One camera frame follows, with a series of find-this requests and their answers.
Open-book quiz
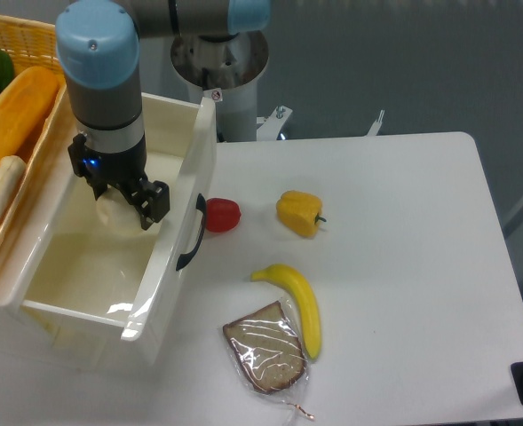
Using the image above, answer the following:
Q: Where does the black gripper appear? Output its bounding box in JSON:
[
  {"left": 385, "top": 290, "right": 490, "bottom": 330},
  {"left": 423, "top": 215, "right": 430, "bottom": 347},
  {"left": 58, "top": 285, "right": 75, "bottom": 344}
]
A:
[{"left": 67, "top": 133, "right": 170, "bottom": 231}]

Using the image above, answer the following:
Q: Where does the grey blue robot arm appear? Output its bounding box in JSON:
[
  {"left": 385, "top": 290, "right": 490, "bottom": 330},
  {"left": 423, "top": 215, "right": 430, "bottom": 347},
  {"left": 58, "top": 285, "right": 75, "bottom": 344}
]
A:
[{"left": 56, "top": 1, "right": 271, "bottom": 229}]

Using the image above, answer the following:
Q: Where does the open white upper drawer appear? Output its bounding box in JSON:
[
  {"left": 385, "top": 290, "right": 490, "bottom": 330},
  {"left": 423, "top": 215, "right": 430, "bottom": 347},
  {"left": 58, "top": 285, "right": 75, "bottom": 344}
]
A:
[{"left": 22, "top": 94, "right": 217, "bottom": 362}]

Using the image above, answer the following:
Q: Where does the white drawer cabinet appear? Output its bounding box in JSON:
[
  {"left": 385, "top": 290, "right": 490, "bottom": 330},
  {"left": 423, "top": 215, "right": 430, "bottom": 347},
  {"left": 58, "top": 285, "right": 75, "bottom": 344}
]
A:
[{"left": 0, "top": 79, "right": 155, "bottom": 378}]

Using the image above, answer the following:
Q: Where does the red bell pepper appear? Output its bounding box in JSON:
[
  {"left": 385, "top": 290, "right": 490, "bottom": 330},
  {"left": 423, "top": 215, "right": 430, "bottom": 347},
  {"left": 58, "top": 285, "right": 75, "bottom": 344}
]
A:
[{"left": 206, "top": 198, "right": 242, "bottom": 233}]

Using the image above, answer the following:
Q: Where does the orange baguette loaf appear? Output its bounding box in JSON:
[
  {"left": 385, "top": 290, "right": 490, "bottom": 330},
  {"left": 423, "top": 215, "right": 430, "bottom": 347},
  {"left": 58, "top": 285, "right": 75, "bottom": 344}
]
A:
[{"left": 0, "top": 66, "right": 61, "bottom": 161}]

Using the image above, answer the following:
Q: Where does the yellow woven basket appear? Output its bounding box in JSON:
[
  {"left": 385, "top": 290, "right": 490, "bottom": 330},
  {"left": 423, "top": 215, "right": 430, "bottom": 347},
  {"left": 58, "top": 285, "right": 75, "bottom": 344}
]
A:
[{"left": 0, "top": 15, "right": 66, "bottom": 252}]

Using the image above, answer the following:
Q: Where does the yellow bell pepper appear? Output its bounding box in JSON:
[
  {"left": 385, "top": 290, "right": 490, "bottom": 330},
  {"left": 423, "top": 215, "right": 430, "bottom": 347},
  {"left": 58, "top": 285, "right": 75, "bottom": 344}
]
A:
[{"left": 276, "top": 190, "right": 327, "bottom": 238}]

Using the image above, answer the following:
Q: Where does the yellow banana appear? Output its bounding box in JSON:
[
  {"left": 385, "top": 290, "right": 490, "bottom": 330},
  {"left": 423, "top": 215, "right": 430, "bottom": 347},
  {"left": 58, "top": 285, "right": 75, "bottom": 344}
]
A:
[{"left": 250, "top": 264, "right": 322, "bottom": 359}]

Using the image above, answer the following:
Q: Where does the wrapped brown bread slice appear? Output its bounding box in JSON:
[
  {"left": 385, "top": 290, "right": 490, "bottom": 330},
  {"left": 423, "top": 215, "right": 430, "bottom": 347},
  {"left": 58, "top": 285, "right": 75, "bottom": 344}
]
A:
[{"left": 221, "top": 300, "right": 316, "bottom": 425}]

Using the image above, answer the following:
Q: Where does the black drawer handle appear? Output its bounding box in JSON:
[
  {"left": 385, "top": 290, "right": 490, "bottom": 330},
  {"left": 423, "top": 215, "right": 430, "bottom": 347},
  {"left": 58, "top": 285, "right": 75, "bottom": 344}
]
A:
[{"left": 176, "top": 193, "right": 208, "bottom": 272}]

